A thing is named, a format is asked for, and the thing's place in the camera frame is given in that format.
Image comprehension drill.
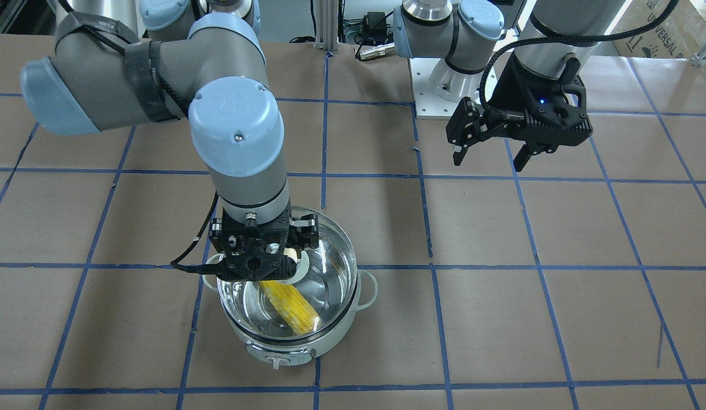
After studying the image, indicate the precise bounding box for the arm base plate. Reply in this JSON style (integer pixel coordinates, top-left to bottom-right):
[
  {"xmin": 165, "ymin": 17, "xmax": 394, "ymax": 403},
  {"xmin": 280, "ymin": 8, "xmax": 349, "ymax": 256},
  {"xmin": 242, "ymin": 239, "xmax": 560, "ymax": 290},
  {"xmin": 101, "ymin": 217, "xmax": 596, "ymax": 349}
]
[{"xmin": 409, "ymin": 58, "xmax": 482, "ymax": 120}]

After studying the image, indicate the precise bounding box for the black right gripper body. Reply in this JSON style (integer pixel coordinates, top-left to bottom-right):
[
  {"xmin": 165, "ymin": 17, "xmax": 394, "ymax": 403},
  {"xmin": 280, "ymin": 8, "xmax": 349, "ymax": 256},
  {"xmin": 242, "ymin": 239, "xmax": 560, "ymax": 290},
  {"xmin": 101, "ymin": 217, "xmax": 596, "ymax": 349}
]
[{"xmin": 209, "ymin": 208, "xmax": 320, "ymax": 255}]

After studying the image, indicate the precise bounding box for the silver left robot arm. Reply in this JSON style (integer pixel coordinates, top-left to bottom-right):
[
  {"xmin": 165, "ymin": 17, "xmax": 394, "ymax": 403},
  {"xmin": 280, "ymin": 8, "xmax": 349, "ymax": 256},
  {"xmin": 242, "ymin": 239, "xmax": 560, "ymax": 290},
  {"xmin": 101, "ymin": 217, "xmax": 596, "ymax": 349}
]
[{"xmin": 392, "ymin": 1, "xmax": 623, "ymax": 171}]

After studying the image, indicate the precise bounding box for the cardboard box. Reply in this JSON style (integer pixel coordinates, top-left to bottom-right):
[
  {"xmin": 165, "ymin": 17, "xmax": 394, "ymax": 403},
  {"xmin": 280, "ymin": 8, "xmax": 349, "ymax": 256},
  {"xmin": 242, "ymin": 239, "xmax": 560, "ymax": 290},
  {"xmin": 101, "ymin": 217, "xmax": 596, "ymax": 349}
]
[{"xmin": 613, "ymin": 1, "xmax": 706, "ymax": 58}]

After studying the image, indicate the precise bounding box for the yellow corn cob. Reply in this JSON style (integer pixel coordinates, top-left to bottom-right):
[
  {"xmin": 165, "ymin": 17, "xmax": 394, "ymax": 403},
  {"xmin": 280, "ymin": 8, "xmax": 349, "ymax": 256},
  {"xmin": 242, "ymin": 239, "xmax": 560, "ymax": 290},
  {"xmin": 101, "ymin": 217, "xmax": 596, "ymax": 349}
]
[{"xmin": 259, "ymin": 281, "xmax": 321, "ymax": 335}]

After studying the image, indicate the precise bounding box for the pale green cooking pot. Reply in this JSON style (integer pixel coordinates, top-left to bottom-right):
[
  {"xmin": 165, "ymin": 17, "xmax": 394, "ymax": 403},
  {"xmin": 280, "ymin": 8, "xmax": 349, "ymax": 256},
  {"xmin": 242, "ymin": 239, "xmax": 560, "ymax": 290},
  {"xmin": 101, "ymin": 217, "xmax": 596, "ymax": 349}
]
[{"xmin": 202, "ymin": 206, "xmax": 379, "ymax": 370}]

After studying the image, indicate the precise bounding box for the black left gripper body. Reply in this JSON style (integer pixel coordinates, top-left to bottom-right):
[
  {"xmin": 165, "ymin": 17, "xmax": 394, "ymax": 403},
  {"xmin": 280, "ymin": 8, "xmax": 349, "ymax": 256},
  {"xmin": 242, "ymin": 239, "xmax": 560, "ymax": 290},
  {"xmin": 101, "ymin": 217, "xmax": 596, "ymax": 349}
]
[{"xmin": 446, "ymin": 96, "xmax": 501, "ymax": 150}]

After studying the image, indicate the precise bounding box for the aluminium frame post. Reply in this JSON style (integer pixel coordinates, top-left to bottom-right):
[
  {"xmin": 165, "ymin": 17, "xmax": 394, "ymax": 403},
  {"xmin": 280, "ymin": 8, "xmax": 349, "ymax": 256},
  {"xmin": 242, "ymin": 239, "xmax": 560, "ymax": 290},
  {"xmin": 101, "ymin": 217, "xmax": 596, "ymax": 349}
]
[{"xmin": 313, "ymin": 1, "xmax": 342, "ymax": 54}]

